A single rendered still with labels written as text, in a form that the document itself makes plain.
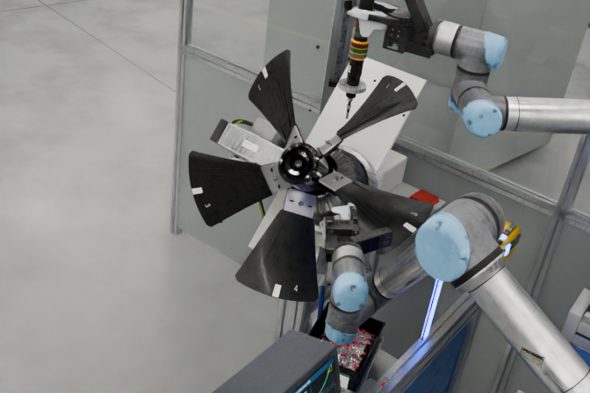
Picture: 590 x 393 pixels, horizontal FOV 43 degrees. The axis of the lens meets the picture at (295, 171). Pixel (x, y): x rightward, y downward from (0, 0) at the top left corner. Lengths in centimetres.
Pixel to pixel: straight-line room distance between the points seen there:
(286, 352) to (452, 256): 35
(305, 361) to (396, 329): 176
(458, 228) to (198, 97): 208
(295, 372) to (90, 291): 218
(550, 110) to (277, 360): 77
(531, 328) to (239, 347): 192
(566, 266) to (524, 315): 120
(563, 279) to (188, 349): 149
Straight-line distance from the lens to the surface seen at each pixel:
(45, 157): 442
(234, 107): 317
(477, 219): 144
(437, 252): 141
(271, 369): 136
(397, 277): 171
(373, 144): 225
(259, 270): 199
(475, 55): 171
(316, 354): 138
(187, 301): 338
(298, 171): 199
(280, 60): 215
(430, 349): 206
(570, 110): 169
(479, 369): 300
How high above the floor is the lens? 221
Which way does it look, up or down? 30 degrees down
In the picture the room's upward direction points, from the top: 8 degrees clockwise
